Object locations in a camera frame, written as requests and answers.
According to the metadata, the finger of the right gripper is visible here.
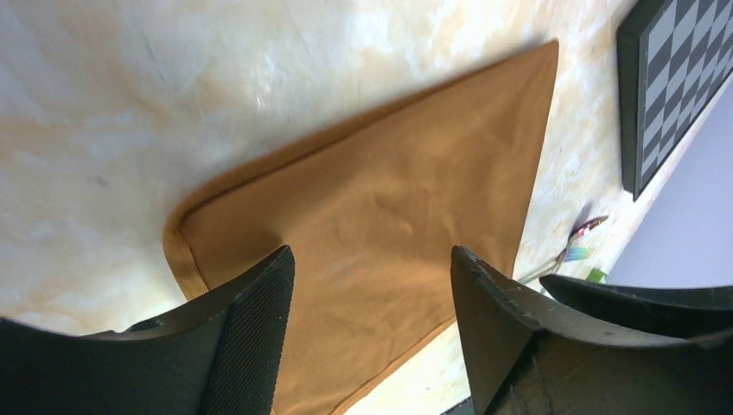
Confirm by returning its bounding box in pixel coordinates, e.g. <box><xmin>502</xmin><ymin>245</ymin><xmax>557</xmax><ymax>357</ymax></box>
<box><xmin>539</xmin><ymin>275</ymin><xmax>732</xmax><ymax>339</ymax></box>

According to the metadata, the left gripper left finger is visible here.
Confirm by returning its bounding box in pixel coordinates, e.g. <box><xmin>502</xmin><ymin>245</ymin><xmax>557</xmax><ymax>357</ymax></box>
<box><xmin>1</xmin><ymin>246</ymin><xmax>295</xmax><ymax>414</ymax></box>

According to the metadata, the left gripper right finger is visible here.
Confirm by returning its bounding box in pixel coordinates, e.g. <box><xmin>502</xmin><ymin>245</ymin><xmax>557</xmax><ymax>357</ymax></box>
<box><xmin>450</xmin><ymin>246</ymin><xmax>732</xmax><ymax>414</ymax></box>

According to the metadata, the brown cloth napkin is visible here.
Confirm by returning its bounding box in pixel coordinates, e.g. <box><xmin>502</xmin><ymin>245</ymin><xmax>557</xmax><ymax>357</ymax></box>
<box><xmin>163</xmin><ymin>40</ymin><xmax>559</xmax><ymax>414</ymax></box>

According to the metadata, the green owl toy block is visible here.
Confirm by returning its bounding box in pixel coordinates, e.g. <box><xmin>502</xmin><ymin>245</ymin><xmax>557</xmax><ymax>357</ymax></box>
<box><xmin>586</xmin><ymin>268</ymin><xmax>608</xmax><ymax>284</ymax></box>

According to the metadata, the iridescent fork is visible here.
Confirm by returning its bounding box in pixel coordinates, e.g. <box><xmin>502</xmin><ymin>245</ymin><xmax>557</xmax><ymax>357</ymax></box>
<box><xmin>517</xmin><ymin>246</ymin><xmax>596</xmax><ymax>284</ymax></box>

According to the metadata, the iridescent spoon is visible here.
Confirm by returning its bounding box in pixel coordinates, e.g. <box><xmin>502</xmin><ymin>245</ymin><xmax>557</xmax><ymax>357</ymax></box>
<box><xmin>561</xmin><ymin>215</ymin><xmax>609</xmax><ymax>252</ymax></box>

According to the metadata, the black grey checkerboard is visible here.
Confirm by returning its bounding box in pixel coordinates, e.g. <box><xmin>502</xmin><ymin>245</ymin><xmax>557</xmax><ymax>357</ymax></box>
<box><xmin>616</xmin><ymin>0</ymin><xmax>732</xmax><ymax>200</ymax></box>

